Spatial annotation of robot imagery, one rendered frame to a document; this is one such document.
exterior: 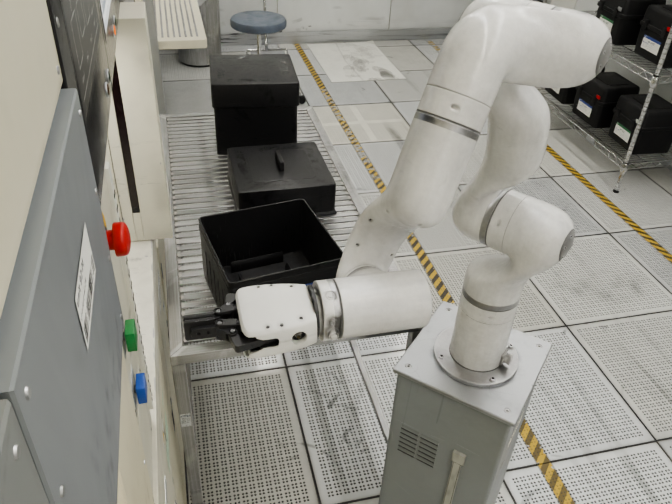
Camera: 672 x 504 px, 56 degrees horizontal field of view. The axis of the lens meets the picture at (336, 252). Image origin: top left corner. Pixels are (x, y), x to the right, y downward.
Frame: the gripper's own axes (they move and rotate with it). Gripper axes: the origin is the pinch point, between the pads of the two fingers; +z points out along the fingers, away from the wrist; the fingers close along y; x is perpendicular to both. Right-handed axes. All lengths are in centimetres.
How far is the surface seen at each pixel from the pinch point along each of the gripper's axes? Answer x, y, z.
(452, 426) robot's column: -54, 16, -52
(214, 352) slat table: -45, 40, -3
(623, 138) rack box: -96, 219, -250
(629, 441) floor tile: -120, 45, -141
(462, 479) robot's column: -69, 13, -55
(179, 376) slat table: -51, 40, 5
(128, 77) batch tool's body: 8, 70, 9
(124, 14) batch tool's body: 20, 73, 8
